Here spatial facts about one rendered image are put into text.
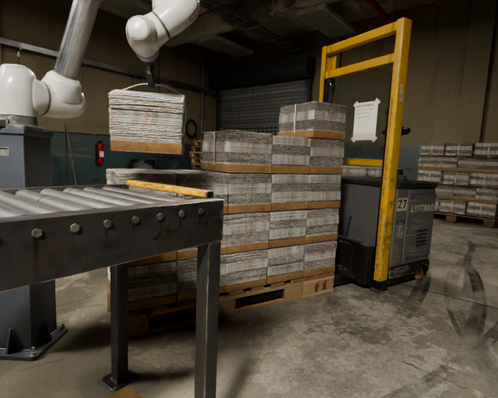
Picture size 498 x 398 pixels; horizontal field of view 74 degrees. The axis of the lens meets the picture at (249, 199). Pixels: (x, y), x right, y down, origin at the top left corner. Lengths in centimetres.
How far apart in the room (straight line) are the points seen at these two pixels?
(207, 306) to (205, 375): 21
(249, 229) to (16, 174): 115
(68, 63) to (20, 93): 26
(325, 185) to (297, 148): 35
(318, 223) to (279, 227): 31
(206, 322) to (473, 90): 741
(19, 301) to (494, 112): 770
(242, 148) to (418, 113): 657
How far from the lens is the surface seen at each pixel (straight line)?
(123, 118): 145
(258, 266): 205
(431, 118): 809
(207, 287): 99
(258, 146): 193
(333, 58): 306
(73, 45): 183
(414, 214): 280
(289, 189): 208
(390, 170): 244
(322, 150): 223
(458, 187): 632
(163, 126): 143
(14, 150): 170
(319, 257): 235
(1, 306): 189
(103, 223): 75
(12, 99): 174
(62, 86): 183
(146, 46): 129
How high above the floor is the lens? 92
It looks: 7 degrees down
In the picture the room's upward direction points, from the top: 2 degrees clockwise
